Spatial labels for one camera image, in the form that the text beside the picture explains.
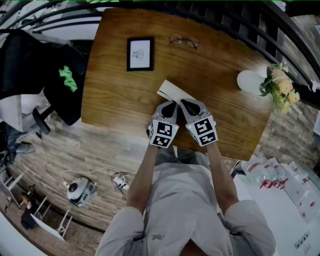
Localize white glasses case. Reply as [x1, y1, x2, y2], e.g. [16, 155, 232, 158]
[156, 79, 199, 105]

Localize pack of water bottles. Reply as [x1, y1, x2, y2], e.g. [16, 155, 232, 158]
[240, 154, 311, 191]

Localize white cable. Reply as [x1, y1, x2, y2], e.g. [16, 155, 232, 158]
[58, 166, 138, 188]

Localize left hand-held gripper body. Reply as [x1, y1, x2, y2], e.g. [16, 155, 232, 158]
[148, 100, 180, 150]

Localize black picture frame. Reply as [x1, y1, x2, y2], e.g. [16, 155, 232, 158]
[126, 37, 155, 73]

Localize green cloth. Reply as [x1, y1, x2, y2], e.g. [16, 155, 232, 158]
[58, 65, 79, 94]

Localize black office chair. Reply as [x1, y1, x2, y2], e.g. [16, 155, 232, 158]
[0, 28, 88, 136]

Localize white folding ladder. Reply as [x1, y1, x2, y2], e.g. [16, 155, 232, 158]
[0, 172, 74, 241]

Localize pale flower bouquet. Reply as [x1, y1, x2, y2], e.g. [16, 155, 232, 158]
[258, 61, 304, 117]

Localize white round lamp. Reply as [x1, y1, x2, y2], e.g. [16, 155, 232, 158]
[236, 69, 269, 97]

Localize thin-rimmed round glasses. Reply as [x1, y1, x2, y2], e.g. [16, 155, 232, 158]
[168, 33, 200, 50]

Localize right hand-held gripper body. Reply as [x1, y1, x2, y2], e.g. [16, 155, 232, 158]
[179, 98, 218, 148]

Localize person's left forearm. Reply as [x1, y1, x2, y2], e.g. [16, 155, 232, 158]
[125, 143, 161, 214]

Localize person's right forearm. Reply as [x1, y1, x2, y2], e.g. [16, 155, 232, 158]
[204, 142, 240, 217]

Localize white grey round device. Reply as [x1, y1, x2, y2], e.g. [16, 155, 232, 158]
[65, 176, 99, 208]

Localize person's grey shirt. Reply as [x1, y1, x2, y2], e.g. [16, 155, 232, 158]
[94, 147, 277, 256]

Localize white power strip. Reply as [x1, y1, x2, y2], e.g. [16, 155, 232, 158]
[112, 174, 131, 194]

